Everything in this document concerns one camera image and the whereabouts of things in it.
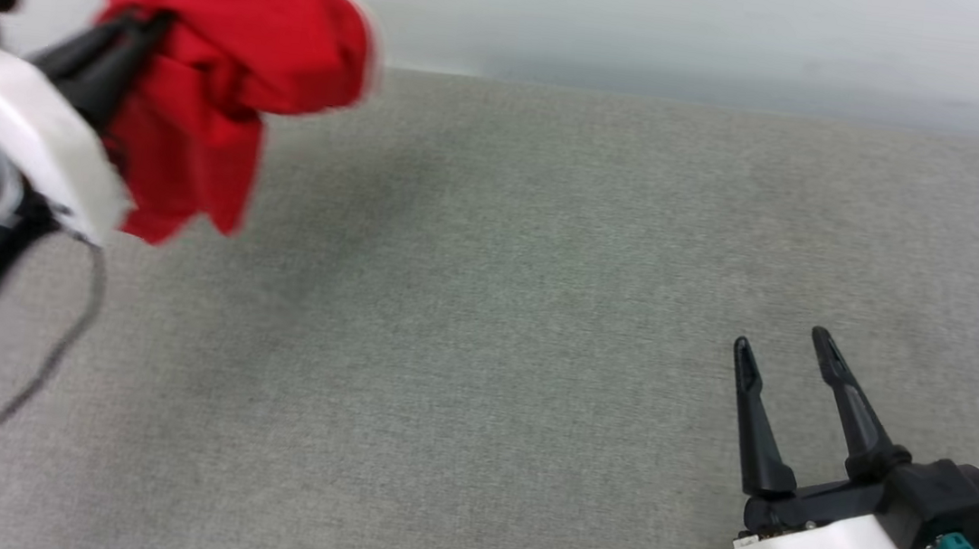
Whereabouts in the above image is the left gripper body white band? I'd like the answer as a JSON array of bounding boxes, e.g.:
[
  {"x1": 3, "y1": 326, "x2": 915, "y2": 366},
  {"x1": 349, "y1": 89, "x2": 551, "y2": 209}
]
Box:
[{"x1": 0, "y1": 47, "x2": 148, "y2": 251}]

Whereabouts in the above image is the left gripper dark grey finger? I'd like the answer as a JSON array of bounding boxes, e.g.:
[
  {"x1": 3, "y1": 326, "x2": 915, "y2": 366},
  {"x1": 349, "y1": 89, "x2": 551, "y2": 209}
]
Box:
[
  {"x1": 50, "y1": 0, "x2": 178, "y2": 141},
  {"x1": 25, "y1": 0, "x2": 158, "y2": 96}
]

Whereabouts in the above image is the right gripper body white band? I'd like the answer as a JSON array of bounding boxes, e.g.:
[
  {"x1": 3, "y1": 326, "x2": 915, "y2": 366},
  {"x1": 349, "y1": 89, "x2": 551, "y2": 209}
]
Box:
[{"x1": 731, "y1": 463, "x2": 947, "y2": 549}]

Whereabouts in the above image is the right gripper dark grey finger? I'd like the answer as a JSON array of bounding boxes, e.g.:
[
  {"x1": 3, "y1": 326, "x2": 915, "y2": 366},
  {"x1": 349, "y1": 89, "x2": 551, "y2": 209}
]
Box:
[
  {"x1": 795, "y1": 324, "x2": 926, "y2": 489},
  {"x1": 718, "y1": 334, "x2": 813, "y2": 504}
]

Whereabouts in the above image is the red white Bulls jersey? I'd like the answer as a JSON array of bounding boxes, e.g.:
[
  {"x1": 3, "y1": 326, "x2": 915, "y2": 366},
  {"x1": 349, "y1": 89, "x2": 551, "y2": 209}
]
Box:
[{"x1": 73, "y1": 0, "x2": 385, "y2": 267}]

